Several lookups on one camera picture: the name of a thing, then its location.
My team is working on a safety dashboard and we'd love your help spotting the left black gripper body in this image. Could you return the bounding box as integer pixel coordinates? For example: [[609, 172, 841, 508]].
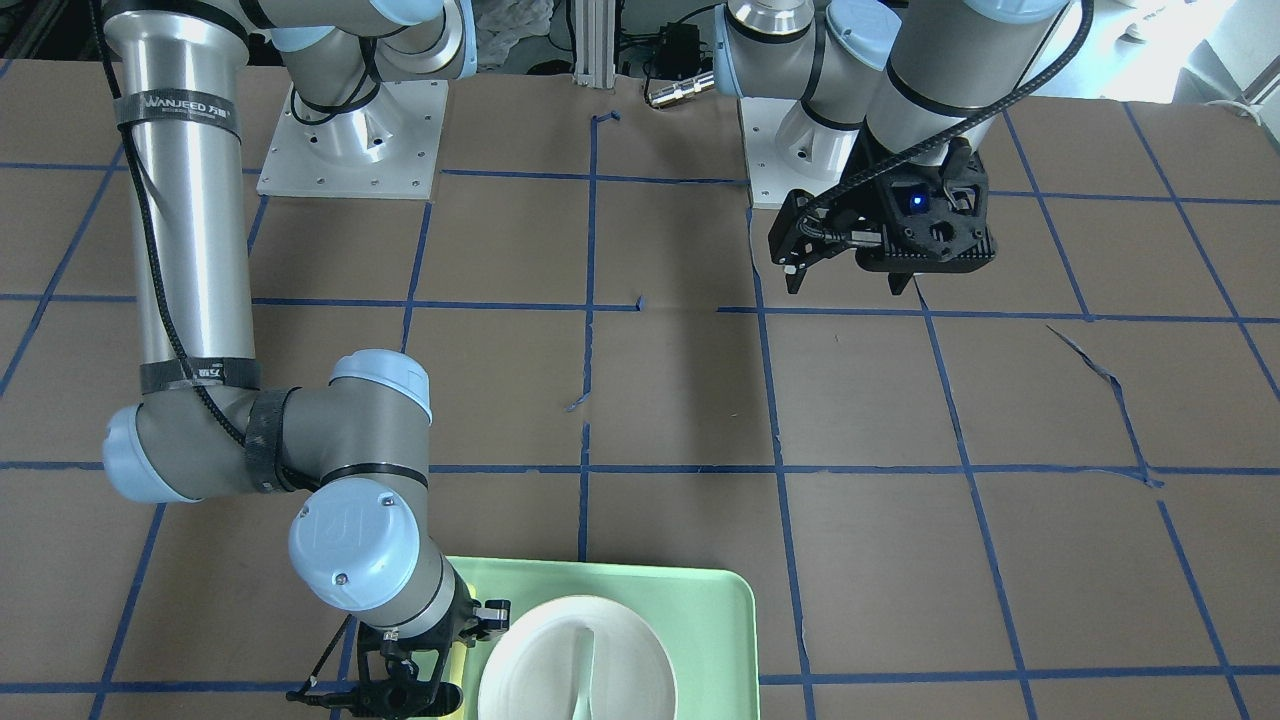
[[769, 137, 997, 277]]

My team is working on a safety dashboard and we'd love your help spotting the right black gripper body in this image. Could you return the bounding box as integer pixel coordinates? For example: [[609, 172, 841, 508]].
[[349, 584, 512, 719]]

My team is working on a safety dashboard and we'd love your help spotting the white round plate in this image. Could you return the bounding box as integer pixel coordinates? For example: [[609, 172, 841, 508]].
[[476, 594, 678, 719]]

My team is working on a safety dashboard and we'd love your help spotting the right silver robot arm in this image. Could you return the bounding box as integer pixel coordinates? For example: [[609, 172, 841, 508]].
[[90, 1, 509, 719]]

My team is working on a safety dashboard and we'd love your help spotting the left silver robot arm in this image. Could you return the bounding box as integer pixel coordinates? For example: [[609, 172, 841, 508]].
[[713, 1, 1094, 295]]

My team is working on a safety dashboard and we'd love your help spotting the grey-green plastic spoon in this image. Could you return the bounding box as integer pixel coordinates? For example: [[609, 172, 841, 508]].
[[570, 626, 596, 720]]

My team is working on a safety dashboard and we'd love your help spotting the silver metal connector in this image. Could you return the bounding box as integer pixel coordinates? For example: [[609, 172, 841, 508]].
[[645, 70, 716, 110]]

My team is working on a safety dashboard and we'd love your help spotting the black power adapter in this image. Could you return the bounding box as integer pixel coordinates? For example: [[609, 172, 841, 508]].
[[652, 22, 701, 79]]

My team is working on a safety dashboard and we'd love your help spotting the light green tray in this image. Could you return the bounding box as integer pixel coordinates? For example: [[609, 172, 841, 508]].
[[453, 556, 760, 719]]

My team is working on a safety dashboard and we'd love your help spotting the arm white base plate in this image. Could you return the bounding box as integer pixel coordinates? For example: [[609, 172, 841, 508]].
[[257, 79, 449, 201], [739, 97, 818, 210]]

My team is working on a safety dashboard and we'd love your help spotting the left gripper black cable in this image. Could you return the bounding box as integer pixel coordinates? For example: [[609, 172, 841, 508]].
[[796, 0, 1094, 241]]

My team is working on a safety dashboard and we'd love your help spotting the aluminium frame post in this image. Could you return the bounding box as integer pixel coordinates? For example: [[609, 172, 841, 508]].
[[567, 0, 620, 91]]

